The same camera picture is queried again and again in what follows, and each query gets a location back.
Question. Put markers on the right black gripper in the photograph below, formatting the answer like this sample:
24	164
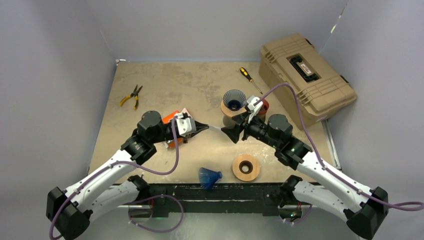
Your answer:
233	132

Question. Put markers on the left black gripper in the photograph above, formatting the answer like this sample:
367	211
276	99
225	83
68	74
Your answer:
200	127

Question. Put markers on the blue glass dripper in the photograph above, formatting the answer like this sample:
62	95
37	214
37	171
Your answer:
234	100
207	177

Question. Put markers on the orange coffee filter box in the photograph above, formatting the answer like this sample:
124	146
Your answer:
168	119

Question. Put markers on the red black coffee carafe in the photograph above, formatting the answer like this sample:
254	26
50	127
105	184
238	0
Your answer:
264	108

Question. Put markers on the grey glass carafe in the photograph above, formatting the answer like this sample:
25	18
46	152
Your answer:
228	121

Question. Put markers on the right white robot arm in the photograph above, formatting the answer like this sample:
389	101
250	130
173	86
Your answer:
358	205

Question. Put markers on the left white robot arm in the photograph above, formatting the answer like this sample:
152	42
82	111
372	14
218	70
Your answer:
72	209

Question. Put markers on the yellow black screwdriver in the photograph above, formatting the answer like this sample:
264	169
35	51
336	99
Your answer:
245	73

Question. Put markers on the tan plastic tool case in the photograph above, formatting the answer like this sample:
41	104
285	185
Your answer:
316	92

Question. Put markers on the yellow handled pliers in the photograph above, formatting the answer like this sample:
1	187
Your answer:
135	95

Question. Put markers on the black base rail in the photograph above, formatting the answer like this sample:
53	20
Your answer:
223	198

